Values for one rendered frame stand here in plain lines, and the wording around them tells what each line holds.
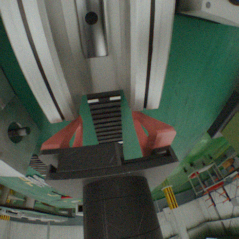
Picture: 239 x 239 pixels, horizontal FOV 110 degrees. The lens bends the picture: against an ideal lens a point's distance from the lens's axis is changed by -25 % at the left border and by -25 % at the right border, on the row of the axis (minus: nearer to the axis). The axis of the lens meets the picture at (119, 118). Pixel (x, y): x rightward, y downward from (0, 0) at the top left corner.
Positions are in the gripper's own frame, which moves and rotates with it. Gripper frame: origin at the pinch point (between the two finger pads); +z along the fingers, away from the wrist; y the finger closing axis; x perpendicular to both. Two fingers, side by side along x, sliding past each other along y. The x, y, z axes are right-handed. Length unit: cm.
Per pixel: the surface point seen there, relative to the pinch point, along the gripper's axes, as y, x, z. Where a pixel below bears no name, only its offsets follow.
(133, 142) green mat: -5.6, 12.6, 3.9
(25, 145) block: 14.0, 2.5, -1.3
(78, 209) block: 34, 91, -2
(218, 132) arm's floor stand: -39.1, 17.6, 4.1
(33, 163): 19.2, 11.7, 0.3
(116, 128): -1.4, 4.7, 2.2
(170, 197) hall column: -236, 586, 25
